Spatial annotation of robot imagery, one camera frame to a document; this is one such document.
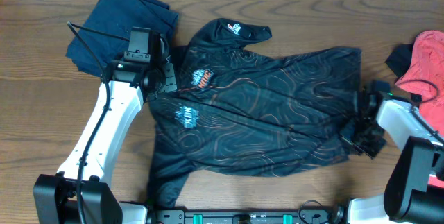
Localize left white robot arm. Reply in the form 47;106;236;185
33;60;177;223

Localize folded navy blue garment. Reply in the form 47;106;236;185
78;0;178;67

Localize black garment under red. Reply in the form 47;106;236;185
385;44;424;83

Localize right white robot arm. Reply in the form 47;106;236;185
345;92;443;223

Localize red mesh garment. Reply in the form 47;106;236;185
395;30;444;189

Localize black orange patterned jersey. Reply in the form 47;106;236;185
147;18;361;208

